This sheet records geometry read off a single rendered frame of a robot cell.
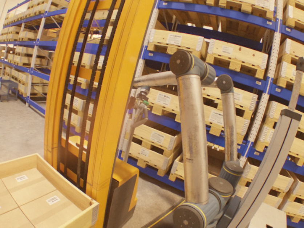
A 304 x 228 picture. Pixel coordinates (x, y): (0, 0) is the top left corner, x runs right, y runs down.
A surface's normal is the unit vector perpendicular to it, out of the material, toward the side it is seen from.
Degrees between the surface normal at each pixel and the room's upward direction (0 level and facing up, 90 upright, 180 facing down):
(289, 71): 90
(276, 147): 90
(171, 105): 90
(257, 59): 90
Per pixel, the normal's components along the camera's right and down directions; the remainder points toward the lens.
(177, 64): -0.68, -0.03
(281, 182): -0.42, 0.08
